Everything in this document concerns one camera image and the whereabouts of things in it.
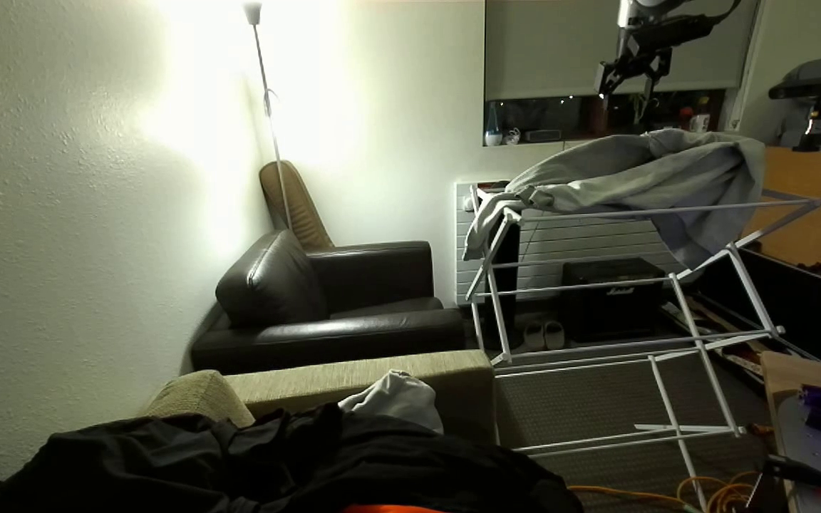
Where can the small light grey garment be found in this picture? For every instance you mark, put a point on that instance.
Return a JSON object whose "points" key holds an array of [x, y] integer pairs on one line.
{"points": [[397, 399]]}

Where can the black clothes pile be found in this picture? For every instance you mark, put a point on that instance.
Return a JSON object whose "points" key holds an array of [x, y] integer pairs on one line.
{"points": [[241, 464]]}

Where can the black padded bench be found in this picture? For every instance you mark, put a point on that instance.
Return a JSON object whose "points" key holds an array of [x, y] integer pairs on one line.
{"points": [[819, 74]]}

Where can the tall black speaker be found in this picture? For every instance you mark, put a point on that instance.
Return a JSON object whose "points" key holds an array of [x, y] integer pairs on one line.
{"points": [[507, 275]]}

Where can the cardboard box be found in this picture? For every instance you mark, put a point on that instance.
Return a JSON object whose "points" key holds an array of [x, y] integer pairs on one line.
{"points": [[784, 375]]}

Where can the wooden board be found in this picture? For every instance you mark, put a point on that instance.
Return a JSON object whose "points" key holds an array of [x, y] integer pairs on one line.
{"points": [[811, 208]]}

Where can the orange garment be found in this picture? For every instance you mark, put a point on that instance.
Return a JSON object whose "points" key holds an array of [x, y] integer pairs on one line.
{"points": [[392, 508]]}

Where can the black leather armchair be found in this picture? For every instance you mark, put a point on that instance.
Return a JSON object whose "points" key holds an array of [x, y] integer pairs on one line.
{"points": [[268, 280]]}

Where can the black low cabinet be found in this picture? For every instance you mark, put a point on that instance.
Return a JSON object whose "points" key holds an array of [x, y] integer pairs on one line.
{"points": [[811, 315]]}

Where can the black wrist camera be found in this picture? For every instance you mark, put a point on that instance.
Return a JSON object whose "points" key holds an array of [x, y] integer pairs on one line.
{"points": [[667, 30]]}

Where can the black amplifier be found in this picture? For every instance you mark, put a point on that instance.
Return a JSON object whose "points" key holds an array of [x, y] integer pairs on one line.
{"points": [[620, 303]]}

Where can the white slipper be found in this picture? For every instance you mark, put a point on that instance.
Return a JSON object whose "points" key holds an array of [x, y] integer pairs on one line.
{"points": [[553, 332], [530, 335]]}

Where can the grey hooded sweatshirt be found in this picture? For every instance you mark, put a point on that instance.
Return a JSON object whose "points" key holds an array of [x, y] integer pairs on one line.
{"points": [[638, 174]]}

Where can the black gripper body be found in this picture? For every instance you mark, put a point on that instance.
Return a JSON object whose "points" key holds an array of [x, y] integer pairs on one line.
{"points": [[638, 57]]}

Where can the white clothes drying rack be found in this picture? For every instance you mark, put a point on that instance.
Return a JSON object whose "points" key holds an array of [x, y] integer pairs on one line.
{"points": [[731, 286]]}

